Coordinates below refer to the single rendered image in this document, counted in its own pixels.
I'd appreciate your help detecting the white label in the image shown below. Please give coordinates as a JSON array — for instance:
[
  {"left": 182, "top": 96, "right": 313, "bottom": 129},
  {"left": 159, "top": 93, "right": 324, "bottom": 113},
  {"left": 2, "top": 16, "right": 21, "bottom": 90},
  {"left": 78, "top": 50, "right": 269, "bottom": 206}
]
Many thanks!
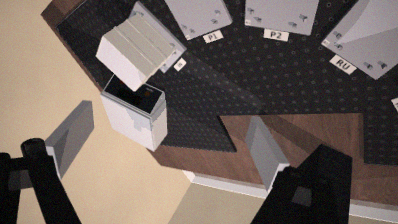
[
  {"left": 391, "top": 98, "right": 398, "bottom": 111},
  {"left": 329, "top": 54, "right": 356, "bottom": 74},
  {"left": 174, "top": 58, "right": 187, "bottom": 71},
  {"left": 203, "top": 30, "right": 223, "bottom": 43},
  {"left": 264, "top": 29, "right": 289, "bottom": 41}
]

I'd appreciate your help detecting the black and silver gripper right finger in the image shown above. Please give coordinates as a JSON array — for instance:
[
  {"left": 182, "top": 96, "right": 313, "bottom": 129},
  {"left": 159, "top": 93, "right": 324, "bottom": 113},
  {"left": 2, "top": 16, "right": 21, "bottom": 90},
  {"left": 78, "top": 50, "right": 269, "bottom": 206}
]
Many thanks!
[{"left": 245, "top": 116, "right": 339, "bottom": 224}]

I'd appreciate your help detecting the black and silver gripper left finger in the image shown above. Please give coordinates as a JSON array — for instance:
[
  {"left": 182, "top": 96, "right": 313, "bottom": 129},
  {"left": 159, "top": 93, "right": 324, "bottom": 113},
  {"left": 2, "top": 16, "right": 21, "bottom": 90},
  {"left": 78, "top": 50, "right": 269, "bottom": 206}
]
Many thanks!
[{"left": 0, "top": 100, "right": 94, "bottom": 224}]

